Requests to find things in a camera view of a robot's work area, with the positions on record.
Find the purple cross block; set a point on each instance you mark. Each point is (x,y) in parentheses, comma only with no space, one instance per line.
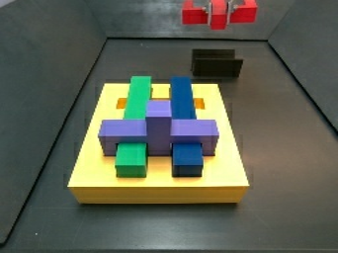
(158,126)

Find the blue block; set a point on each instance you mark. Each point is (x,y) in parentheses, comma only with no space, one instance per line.
(186,148)

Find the green block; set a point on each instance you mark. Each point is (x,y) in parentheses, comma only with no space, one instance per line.
(131,152)

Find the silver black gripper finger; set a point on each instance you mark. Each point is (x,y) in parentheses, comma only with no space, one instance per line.
(207,8)

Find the red puzzle block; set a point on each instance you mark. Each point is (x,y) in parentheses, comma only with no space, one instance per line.
(219,18)

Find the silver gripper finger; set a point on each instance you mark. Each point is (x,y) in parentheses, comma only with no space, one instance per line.
(233,5)

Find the yellow wooden board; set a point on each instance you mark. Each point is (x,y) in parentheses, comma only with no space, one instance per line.
(222,184)

